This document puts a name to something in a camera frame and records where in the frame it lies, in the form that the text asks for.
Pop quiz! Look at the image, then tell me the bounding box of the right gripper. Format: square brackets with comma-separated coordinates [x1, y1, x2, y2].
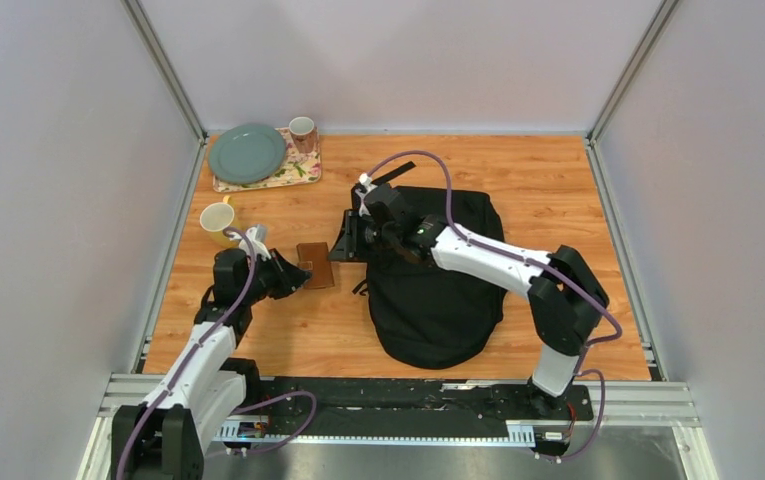
[328, 210, 399, 265]

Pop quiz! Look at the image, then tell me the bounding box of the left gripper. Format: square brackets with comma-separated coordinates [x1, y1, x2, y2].
[240, 249, 312, 306]

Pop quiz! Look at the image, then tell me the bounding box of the brown leather wallet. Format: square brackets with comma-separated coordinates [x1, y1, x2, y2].
[296, 242, 335, 290]

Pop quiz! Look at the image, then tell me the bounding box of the black backpack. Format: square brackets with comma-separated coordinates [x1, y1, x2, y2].
[340, 160, 509, 371]

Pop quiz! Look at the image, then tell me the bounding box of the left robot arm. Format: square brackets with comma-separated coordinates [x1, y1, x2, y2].
[109, 248, 312, 479]

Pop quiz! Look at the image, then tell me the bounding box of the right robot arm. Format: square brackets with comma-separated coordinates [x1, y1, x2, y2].
[328, 181, 612, 419]

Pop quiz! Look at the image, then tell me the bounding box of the yellow mug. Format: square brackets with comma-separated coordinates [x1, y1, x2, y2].
[199, 195, 240, 248]

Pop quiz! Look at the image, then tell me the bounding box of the floral tray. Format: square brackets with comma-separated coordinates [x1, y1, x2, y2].
[211, 127, 323, 193]

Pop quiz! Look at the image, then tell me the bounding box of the brown patterned mug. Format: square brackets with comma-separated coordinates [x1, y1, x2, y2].
[288, 116, 318, 154]

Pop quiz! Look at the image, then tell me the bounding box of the grey-green plate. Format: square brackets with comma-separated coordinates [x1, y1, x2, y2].
[208, 123, 287, 185]

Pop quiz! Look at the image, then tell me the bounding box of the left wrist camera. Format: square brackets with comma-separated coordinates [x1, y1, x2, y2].
[238, 224, 271, 261]

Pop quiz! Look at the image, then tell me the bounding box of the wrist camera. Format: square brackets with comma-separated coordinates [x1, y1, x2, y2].
[353, 173, 377, 216]
[238, 224, 271, 261]

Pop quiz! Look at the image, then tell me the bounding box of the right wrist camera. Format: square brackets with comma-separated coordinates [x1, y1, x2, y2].
[353, 173, 377, 216]

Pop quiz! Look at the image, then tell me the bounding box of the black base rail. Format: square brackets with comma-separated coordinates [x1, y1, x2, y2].
[214, 377, 597, 454]

